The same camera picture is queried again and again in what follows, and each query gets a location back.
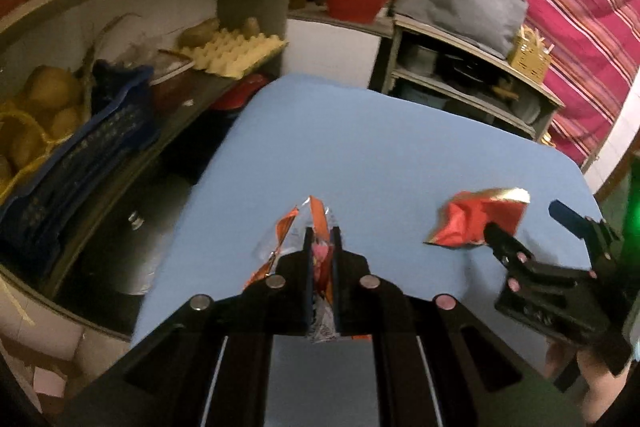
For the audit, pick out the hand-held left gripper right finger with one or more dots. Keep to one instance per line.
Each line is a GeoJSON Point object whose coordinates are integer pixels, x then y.
{"type": "Point", "coordinates": [336, 262]}

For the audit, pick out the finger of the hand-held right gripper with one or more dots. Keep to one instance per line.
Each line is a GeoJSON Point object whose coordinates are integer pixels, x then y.
{"type": "Point", "coordinates": [510, 252]}
{"type": "Point", "coordinates": [570, 217]}

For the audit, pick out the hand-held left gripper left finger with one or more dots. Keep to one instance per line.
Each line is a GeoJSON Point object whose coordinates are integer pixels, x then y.
{"type": "Point", "coordinates": [308, 262]}

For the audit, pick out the clear red-printed wrapper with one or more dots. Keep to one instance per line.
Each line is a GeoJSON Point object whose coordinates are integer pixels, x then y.
{"type": "Point", "coordinates": [320, 217]}

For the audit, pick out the red foil wrapper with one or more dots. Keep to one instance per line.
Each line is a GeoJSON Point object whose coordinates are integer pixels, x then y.
{"type": "Point", "coordinates": [465, 222]}

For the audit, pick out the person's right hand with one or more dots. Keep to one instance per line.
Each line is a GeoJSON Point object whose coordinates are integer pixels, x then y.
{"type": "Point", "coordinates": [600, 392]}

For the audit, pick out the small yellow object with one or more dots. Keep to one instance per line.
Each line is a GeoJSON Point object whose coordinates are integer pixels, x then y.
{"type": "Point", "coordinates": [547, 139]}

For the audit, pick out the yellow utensil holder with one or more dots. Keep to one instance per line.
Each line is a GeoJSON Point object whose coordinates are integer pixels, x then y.
{"type": "Point", "coordinates": [530, 57]}

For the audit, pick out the small wooden rack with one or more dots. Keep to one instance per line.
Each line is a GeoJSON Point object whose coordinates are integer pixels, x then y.
{"type": "Point", "coordinates": [500, 67]}

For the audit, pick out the large grey canister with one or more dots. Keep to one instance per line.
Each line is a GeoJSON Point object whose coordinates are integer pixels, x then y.
{"type": "Point", "coordinates": [135, 237]}

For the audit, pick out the red plastic lid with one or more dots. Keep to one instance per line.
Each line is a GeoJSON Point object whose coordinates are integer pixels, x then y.
{"type": "Point", "coordinates": [245, 92]}

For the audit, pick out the white cabinet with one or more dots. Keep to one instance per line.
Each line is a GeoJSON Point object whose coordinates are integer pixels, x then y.
{"type": "Point", "coordinates": [330, 47]}

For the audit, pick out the yellow egg carton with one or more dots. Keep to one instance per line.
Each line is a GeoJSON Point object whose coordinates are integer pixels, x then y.
{"type": "Point", "coordinates": [225, 52]}

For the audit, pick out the dark red bowl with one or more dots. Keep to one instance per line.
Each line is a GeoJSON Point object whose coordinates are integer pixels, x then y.
{"type": "Point", "coordinates": [170, 79]}

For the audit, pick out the grey fabric bag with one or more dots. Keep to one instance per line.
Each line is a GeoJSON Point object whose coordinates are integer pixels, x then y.
{"type": "Point", "coordinates": [460, 2]}

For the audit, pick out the small potato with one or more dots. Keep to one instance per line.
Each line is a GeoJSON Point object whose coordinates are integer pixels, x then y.
{"type": "Point", "coordinates": [250, 26]}

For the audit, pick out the blue plastic crate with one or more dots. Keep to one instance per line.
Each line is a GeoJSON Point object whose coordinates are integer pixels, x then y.
{"type": "Point", "coordinates": [85, 147]}

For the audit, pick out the large potato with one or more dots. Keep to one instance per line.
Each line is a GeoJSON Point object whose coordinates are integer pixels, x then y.
{"type": "Point", "coordinates": [200, 33]}

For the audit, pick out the red plastic basket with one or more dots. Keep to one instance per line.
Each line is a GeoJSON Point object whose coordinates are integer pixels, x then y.
{"type": "Point", "coordinates": [355, 2]}

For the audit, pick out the yellow net bag of potatoes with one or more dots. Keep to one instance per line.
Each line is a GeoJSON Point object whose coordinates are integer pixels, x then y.
{"type": "Point", "coordinates": [45, 92]}

